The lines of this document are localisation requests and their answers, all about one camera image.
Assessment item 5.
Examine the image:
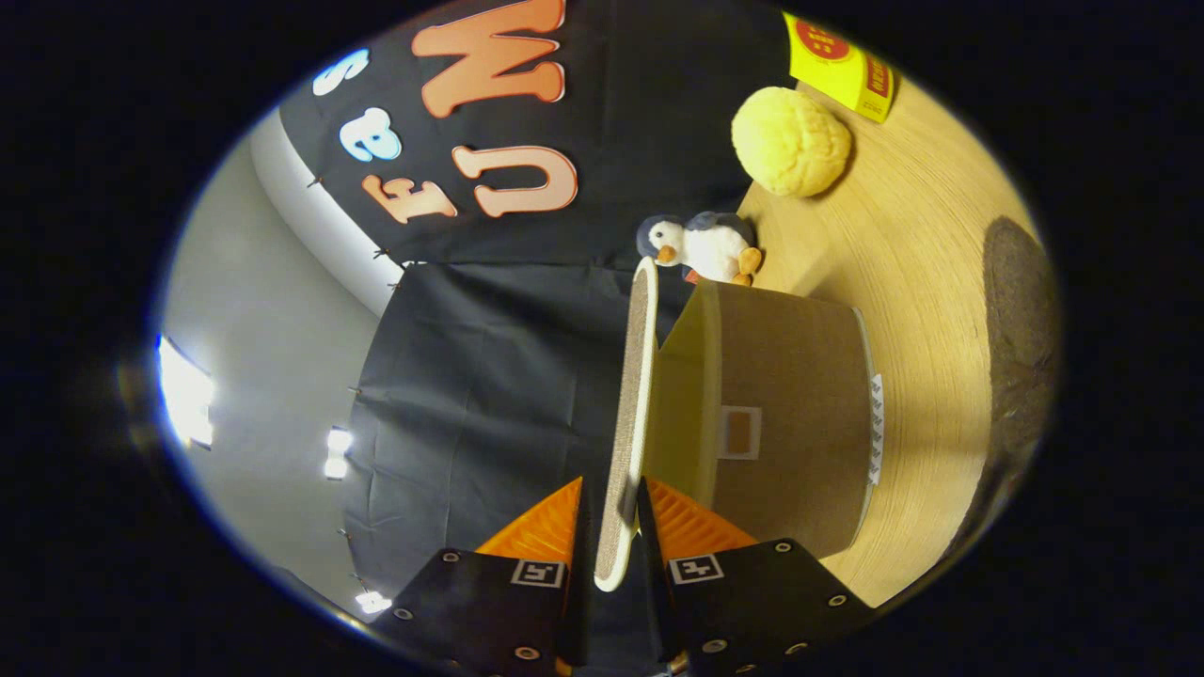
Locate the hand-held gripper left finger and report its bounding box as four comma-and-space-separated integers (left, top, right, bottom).
384, 475, 600, 677

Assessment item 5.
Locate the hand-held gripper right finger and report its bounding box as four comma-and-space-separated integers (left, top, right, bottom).
636, 475, 878, 677

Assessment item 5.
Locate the beige fabric storage box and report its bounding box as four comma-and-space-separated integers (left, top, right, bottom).
594, 256, 887, 593

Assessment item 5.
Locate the brown fuzzy shoe with bow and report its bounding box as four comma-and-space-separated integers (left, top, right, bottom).
959, 216, 1062, 565

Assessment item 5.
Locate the blue white plush penguin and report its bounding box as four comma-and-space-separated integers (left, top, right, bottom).
637, 211, 765, 288

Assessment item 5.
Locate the yellow plush bun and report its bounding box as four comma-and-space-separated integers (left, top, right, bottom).
731, 87, 854, 198

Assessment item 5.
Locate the yellow book with red circle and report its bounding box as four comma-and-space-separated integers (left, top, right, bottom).
783, 11, 899, 125

